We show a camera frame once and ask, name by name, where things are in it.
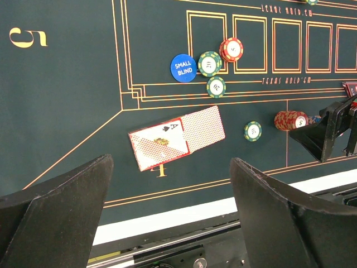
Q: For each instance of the blue small blind button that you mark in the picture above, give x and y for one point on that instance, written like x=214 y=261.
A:
x=183 y=68

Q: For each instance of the black triangular all-in marker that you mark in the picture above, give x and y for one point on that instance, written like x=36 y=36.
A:
x=351 y=88

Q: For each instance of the green poker chip stack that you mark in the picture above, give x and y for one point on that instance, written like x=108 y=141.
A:
x=252 y=131

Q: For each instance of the aluminium frame rail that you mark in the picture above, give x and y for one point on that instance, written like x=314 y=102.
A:
x=219 y=240

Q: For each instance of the green poker table mat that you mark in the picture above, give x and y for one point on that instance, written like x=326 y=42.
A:
x=78 y=76

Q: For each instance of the red chips position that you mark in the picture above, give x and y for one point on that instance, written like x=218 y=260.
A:
x=231 y=49

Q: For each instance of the blue poker chip stack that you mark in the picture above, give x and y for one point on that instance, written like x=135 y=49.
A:
x=314 y=119

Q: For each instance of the red poker chip stack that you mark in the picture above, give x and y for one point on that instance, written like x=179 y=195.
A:
x=290 y=120

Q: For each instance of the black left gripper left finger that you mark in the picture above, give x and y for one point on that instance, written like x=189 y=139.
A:
x=53 y=224

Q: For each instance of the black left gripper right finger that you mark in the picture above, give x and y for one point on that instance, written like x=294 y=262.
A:
x=285 y=227

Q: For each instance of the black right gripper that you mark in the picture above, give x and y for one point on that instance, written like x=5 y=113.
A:
x=336 y=118

